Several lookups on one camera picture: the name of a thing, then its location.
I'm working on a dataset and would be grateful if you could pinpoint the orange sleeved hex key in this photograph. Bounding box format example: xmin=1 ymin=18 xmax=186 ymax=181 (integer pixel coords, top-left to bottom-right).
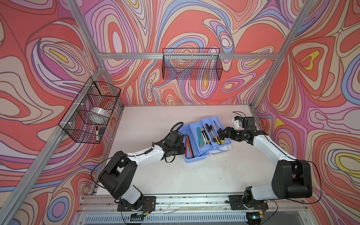
xmin=187 ymin=135 xmax=194 ymax=158

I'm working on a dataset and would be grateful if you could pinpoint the large screwdriver black yellow handle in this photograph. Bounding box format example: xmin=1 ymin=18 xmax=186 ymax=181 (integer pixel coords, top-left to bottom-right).
xmin=213 ymin=121 xmax=225 ymax=143

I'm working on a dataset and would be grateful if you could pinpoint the teal utility knife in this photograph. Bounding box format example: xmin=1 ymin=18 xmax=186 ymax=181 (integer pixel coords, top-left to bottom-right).
xmin=196 ymin=127 xmax=204 ymax=148

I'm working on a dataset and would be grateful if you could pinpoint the white pink tool box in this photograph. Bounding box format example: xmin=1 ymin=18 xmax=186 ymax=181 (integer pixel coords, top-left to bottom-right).
xmin=179 ymin=116 xmax=232 ymax=163

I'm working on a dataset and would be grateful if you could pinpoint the yellow black utility knife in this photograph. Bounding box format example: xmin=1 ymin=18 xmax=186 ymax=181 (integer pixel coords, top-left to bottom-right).
xmin=202 ymin=127 xmax=211 ymax=144

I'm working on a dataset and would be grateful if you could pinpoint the red sleeved hex key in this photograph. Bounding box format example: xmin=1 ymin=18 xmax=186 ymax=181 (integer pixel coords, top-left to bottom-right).
xmin=184 ymin=135 xmax=188 ymax=159

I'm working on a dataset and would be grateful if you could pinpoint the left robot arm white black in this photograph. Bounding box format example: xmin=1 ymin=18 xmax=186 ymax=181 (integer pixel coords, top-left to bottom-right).
xmin=97 ymin=122 xmax=186 ymax=207

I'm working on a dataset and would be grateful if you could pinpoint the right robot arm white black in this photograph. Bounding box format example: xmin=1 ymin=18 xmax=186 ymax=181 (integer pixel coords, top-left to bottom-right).
xmin=221 ymin=116 xmax=313 ymax=202

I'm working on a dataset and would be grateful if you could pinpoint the silver tape roll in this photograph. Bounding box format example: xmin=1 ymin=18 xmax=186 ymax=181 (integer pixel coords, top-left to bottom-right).
xmin=90 ymin=107 xmax=110 ymax=118

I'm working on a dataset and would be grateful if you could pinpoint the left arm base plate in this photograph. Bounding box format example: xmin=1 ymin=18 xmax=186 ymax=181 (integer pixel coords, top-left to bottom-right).
xmin=117 ymin=196 xmax=156 ymax=213

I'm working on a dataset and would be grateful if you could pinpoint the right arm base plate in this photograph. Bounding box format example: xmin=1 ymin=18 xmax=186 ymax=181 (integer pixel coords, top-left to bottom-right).
xmin=226 ymin=195 xmax=269 ymax=211

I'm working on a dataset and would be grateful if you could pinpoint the black wire basket back wall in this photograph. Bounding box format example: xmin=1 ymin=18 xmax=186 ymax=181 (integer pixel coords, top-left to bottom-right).
xmin=162 ymin=47 xmax=223 ymax=81

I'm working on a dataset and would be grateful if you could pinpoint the black wire basket wall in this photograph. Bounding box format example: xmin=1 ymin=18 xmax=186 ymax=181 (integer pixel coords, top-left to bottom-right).
xmin=59 ymin=78 xmax=121 ymax=144
xmin=162 ymin=47 xmax=223 ymax=81

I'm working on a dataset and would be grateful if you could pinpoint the black wire basket left wall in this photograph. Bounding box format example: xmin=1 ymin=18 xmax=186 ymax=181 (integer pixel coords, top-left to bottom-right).
xmin=59 ymin=78 xmax=121 ymax=144

